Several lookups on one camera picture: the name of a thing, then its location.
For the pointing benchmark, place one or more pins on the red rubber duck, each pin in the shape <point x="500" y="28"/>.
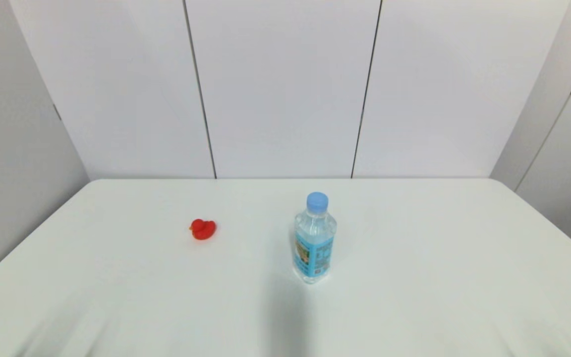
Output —
<point x="202" y="230"/>

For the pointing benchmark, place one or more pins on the clear water bottle blue cap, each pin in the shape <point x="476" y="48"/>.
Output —
<point x="314" y="248"/>

